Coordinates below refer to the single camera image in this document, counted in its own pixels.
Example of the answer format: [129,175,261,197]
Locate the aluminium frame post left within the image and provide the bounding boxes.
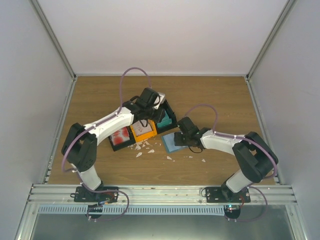
[29,0,77,81]

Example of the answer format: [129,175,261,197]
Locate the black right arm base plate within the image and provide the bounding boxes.
[200,186,251,204]

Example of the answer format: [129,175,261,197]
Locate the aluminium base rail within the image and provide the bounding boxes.
[27,184,298,206]

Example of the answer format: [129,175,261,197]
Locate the white cards in orange bin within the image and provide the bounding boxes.
[132,120,153,137]

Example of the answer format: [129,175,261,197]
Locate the aluminium frame post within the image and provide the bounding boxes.
[245,0,297,82]
[29,0,77,81]

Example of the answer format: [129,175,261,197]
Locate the black bin with red cards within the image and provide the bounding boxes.
[108,126,136,152]

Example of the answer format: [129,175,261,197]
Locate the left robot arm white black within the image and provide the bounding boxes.
[61,87,166,202]

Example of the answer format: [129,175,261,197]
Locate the stack of teal cards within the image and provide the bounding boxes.
[157,111,172,128]

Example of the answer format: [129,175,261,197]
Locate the red white cards stack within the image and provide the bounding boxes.
[110,127,130,146]

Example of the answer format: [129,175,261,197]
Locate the orange plastic bin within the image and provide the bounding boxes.
[129,120,157,143]

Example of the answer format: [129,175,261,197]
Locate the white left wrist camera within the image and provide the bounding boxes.
[153,92,166,110]

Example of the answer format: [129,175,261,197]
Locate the grey slotted cable duct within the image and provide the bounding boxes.
[38,204,225,216]

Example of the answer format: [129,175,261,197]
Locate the teal card holder wallet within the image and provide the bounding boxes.
[161,132,187,154]

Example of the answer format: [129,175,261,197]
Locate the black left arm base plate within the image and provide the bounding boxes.
[70,186,119,204]

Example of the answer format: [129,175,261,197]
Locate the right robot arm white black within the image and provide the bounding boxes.
[174,116,279,203]

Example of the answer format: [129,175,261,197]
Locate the black bin with teal cards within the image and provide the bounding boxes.
[155,100,177,135]

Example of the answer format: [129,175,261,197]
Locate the aluminium frame post right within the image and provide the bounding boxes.
[245,0,297,82]

